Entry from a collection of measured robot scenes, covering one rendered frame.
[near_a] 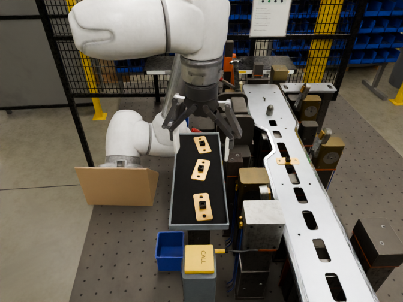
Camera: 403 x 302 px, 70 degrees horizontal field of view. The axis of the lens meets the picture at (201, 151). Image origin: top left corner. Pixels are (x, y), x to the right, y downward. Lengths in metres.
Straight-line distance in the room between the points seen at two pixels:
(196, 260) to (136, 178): 0.67
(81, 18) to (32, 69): 2.83
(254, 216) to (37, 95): 3.00
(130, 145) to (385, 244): 0.98
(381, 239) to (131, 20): 0.82
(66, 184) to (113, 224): 1.39
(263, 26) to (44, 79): 2.26
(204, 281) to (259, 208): 0.25
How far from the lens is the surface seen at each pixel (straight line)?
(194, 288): 0.68
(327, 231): 0.94
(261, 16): 1.92
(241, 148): 1.03
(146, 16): 0.55
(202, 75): 0.61
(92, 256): 1.25
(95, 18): 0.55
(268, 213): 0.79
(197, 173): 0.80
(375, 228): 0.97
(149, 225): 1.28
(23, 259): 2.29
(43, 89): 3.44
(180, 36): 0.56
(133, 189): 1.28
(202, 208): 0.71
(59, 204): 2.51
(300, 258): 0.87
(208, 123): 1.15
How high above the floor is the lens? 1.70
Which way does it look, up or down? 38 degrees down
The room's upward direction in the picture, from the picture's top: straight up
